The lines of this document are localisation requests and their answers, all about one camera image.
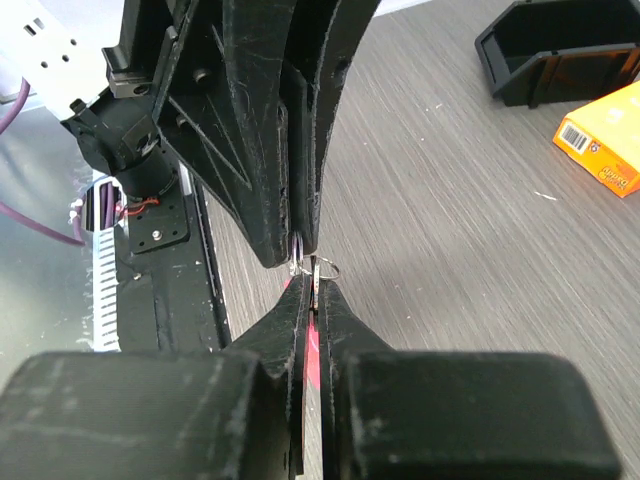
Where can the pink strap keyring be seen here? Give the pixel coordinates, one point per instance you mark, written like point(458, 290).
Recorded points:
point(321, 269)

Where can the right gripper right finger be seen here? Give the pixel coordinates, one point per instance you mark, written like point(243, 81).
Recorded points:
point(414, 414)

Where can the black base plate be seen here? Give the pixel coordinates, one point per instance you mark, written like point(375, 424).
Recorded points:
point(169, 296)

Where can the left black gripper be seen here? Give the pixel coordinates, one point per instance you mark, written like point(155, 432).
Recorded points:
point(196, 84)

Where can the orange cardboard box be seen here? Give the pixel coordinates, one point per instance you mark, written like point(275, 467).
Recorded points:
point(603, 138)

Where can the white slotted cable duct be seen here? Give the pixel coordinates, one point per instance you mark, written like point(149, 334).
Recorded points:
point(101, 241)

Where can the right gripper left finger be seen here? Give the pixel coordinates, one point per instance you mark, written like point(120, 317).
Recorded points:
point(233, 414)

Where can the black plastic bin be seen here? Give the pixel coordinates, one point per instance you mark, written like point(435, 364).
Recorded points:
point(542, 52)

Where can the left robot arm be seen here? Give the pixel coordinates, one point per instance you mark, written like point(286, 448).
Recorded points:
point(61, 67)

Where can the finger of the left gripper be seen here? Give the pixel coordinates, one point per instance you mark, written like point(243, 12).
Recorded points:
point(323, 39)

